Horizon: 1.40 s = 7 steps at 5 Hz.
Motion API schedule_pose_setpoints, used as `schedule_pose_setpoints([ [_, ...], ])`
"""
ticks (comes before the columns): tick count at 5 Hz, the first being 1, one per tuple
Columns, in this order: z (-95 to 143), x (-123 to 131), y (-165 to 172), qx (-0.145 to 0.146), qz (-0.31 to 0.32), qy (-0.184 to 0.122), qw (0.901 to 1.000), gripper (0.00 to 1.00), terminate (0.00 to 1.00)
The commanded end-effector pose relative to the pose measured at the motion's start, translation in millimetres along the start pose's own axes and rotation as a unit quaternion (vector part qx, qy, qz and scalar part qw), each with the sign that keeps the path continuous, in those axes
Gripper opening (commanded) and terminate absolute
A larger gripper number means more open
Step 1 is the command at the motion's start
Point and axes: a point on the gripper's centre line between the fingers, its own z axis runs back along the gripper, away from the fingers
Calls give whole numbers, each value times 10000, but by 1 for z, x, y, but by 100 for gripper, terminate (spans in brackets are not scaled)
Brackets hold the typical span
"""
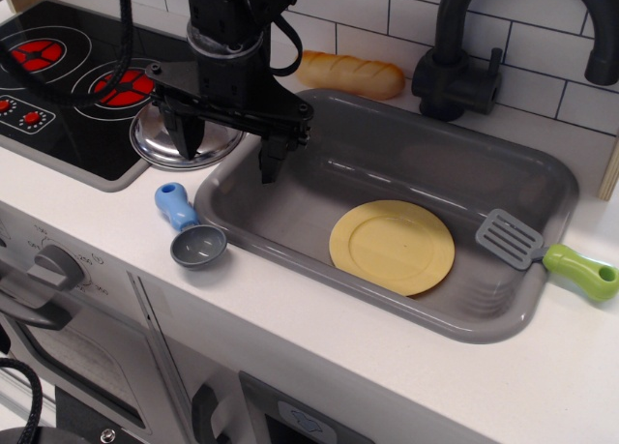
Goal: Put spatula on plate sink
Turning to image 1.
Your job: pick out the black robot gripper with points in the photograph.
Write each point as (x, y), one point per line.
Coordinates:
(237, 87)

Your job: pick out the grey spatula green handle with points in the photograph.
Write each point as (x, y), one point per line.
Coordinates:
(520, 246)

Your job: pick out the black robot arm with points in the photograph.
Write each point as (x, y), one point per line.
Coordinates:
(230, 22)

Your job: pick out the grey sink basin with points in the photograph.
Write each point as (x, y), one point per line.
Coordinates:
(361, 151)

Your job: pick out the yellow plate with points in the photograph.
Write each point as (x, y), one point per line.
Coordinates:
(397, 245)

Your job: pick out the silver pot lid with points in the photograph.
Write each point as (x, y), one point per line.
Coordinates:
(151, 141)

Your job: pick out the toy bread loaf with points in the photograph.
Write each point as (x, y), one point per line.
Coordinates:
(371, 79)

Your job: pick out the black toy stovetop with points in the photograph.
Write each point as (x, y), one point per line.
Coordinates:
(76, 51)

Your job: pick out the grey oven knob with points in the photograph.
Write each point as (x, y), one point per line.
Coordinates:
(56, 269)

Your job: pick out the blue handled grey scoop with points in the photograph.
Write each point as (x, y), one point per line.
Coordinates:
(196, 245)

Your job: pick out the grey oven door handle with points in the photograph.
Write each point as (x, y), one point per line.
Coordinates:
(21, 302)

